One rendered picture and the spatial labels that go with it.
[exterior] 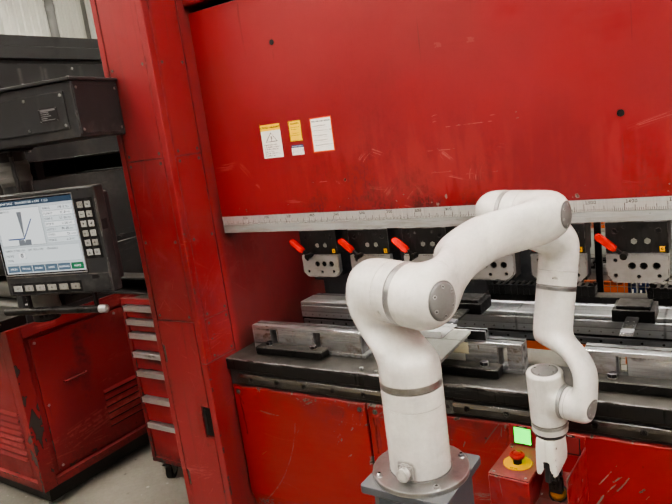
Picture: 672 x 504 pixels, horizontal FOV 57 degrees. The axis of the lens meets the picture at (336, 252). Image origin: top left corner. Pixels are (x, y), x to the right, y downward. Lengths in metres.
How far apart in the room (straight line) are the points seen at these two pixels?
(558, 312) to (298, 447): 1.23
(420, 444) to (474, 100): 1.02
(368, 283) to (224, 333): 1.35
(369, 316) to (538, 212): 0.41
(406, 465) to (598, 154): 0.97
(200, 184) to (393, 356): 1.35
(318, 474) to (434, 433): 1.24
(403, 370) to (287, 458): 1.37
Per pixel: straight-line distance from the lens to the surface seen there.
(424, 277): 1.08
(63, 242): 2.29
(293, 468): 2.48
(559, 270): 1.51
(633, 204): 1.79
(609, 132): 1.77
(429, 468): 1.24
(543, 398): 1.55
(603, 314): 2.18
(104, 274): 2.21
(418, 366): 1.16
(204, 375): 2.41
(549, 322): 1.52
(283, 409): 2.37
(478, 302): 2.21
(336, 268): 2.14
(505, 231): 1.30
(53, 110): 2.26
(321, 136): 2.09
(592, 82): 1.77
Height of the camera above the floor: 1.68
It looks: 11 degrees down
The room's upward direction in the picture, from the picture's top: 8 degrees counter-clockwise
